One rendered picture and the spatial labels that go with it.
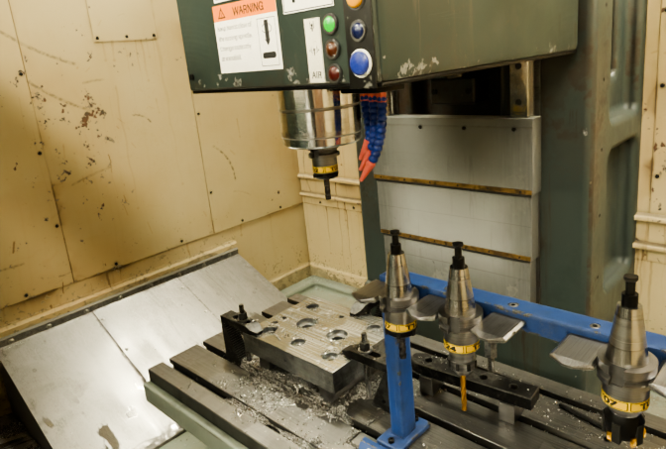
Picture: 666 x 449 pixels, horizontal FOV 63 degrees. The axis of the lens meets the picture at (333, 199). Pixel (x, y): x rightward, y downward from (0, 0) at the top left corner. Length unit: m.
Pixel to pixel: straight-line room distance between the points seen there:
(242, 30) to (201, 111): 1.23
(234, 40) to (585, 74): 0.75
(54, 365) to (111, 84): 0.88
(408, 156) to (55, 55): 1.10
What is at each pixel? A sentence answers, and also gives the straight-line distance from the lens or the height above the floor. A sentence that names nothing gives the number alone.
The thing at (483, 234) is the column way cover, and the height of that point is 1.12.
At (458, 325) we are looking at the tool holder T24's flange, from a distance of 0.81.
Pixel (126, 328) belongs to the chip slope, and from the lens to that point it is 1.94.
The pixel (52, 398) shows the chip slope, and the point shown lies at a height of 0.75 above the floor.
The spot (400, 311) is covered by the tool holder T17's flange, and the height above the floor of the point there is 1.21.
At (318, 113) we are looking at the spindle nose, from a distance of 1.00.
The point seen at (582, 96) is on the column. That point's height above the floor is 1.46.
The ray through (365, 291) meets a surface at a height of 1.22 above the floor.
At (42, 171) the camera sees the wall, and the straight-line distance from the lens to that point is 1.87.
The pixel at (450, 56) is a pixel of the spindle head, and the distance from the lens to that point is 0.84.
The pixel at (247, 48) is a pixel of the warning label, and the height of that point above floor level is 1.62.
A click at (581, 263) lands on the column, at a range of 1.40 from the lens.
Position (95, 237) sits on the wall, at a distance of 1.96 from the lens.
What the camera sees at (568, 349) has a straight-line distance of 0.76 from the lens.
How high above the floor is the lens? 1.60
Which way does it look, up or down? 15 degrees down
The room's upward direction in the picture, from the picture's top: 6 degrees counter-clockwise
